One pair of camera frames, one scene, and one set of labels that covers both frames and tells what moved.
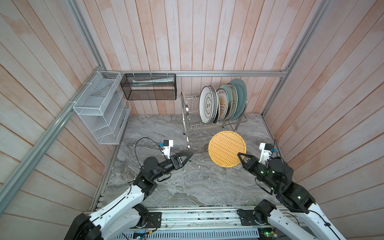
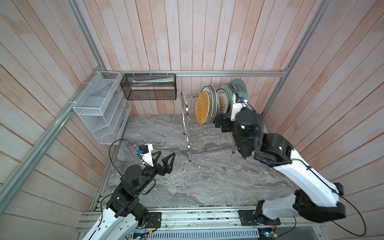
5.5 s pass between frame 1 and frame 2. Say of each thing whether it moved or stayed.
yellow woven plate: moved
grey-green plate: stayed
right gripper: moved
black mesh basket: stayed
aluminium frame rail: stayed
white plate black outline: stayed
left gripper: moved
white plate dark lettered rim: stayed
